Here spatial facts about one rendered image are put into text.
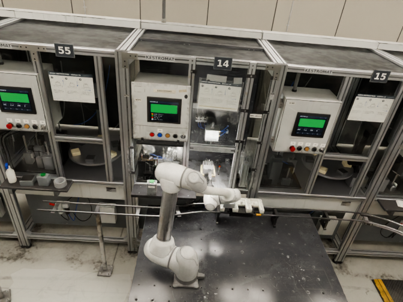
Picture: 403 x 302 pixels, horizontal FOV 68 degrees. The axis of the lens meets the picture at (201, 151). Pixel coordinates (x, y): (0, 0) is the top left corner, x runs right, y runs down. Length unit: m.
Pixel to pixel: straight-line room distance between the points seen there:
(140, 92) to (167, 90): 0.20
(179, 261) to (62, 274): 1.50
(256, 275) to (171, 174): 1.04
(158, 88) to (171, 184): 0.72
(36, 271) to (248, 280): 2.01
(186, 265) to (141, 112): 1.12
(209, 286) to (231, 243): 0.43
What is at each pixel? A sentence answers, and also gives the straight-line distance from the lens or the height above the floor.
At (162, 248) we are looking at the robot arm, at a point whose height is 0.94.
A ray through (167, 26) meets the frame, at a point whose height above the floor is 2.07.
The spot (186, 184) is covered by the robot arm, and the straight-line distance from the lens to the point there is 1.82.
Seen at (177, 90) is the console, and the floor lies 1.79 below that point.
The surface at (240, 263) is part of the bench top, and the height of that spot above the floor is 0.68.
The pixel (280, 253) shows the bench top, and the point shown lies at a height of 0.68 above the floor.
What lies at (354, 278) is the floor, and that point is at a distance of 3.66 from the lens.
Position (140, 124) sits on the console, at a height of 1.49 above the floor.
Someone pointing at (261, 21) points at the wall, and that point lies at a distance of 5.80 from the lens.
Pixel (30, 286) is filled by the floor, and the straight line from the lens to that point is 3.33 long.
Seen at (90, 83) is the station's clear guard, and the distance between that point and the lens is 2.32.
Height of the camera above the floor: 2.59
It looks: 32 degrees down
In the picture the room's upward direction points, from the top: 6 degrees clockwise
